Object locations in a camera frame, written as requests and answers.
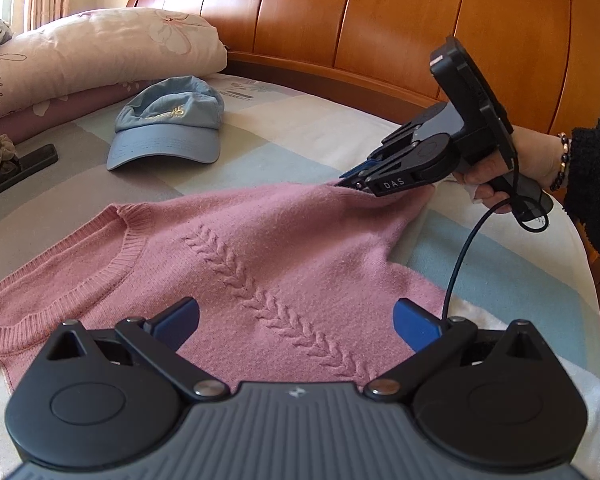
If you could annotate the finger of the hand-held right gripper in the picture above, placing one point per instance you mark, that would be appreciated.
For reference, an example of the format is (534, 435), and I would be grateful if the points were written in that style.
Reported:
(400, 137)
(395, 182)

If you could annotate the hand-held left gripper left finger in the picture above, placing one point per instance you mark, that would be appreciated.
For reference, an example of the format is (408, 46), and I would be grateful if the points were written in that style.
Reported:
(177, 322)

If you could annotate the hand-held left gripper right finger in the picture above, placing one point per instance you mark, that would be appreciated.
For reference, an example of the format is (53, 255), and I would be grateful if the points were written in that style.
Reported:
(415, 322)

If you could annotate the pink and white sweater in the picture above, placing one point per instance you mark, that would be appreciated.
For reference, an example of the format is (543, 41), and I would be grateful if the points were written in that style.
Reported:
(260, 260)

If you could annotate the person's right forearm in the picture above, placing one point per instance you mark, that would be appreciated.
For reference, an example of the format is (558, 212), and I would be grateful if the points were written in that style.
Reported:
(595, 185)

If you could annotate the person's right hand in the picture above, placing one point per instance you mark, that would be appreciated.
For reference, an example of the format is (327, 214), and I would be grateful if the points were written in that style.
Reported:
(535, 155)

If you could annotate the wooden headboard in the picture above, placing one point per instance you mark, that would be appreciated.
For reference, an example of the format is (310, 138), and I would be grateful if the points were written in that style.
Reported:
(380, 20)

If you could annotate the light blue cap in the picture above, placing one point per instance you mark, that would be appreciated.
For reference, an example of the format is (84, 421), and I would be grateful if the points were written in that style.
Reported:
(165, 135)

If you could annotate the pink floral pillow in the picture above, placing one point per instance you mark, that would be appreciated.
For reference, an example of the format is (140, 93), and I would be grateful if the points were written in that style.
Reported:
(105, 55)

